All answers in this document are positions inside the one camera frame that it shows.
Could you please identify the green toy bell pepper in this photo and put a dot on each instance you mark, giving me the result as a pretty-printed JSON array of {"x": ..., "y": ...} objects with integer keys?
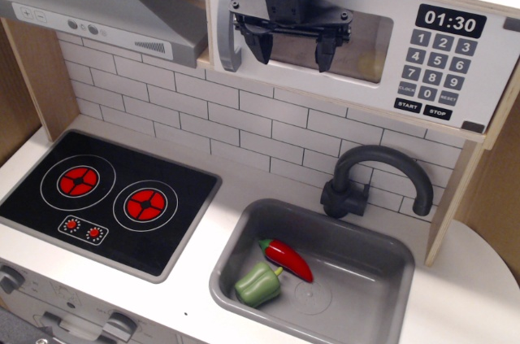
[{"x": 259, "y": 285}]

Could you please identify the grey range hood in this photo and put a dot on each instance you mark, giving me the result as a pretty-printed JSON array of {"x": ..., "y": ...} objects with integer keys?
[{"x": 174, "y": 30}]

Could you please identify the dark grey faucet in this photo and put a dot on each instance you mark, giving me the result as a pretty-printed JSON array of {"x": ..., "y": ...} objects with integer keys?
[{"x": 340, "y": 197}]

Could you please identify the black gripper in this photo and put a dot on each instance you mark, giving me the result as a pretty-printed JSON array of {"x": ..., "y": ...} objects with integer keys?
[{"x": 259, "y": 20}]

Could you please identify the white microwave door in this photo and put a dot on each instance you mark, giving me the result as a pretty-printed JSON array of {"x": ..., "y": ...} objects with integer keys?
[{"x": 448, "y": 62}]

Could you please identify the black toy stovetop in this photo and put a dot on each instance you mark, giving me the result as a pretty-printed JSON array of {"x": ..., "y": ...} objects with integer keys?
[{"x": 118, "y": 206}]

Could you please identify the yellow toy lemon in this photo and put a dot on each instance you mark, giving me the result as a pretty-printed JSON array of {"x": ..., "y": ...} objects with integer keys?
[{"x": 370, "y": 66}]

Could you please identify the grey oven knob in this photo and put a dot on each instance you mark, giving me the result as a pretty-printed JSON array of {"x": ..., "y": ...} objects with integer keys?
[{"x": 11, "y": 280}]

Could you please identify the grey oven door handle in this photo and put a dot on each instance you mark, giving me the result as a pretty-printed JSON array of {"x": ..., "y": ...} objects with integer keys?
[{"x": 72, "y": 329}]

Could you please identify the wooden microwave cabinet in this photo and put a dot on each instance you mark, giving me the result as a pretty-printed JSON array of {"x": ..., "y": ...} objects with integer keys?
[{"x": 301, "y": 136}]

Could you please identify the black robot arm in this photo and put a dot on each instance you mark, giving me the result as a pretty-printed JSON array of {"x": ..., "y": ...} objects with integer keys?
[{"x": 258, "y": 20}]

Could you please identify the grey sink basin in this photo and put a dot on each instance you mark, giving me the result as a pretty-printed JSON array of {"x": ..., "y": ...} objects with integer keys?
[{"x": 361, "y": 279}]

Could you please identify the grey microwave door handle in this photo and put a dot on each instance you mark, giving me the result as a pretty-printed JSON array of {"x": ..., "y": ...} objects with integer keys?
[{"x": 229, "y": 55}]

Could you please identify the red toy chili pepper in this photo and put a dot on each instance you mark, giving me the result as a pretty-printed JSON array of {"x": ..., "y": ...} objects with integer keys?
[{"x": 285, "y": 256}]

